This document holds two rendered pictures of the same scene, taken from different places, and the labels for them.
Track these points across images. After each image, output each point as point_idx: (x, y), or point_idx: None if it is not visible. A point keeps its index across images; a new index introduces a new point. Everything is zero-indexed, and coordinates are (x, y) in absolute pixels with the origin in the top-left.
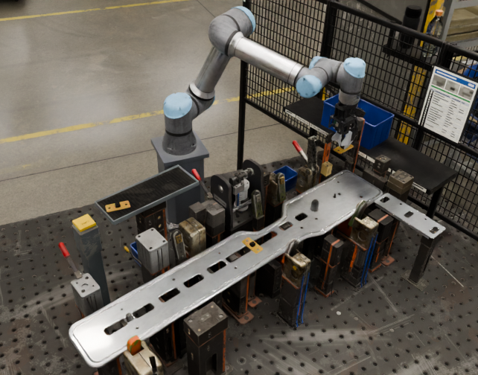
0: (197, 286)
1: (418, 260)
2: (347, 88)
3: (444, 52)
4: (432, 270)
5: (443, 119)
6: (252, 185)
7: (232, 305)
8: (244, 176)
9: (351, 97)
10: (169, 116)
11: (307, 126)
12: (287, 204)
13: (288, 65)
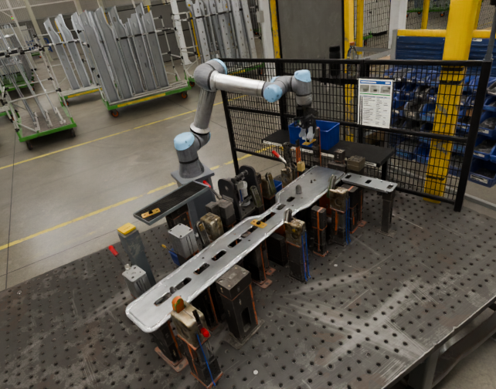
0: (222, 258)
1: (384, 214)
2: (300, 92)
3: (362, 66)
4: (396, 222)
5: (374, 114)
6: (249, 184)
7: (253, 275)
8: (242, 176)
9: (305, 98)
10: (179, 149)
11: (281, 153)
12: (277, 194)
13: (255, 82)
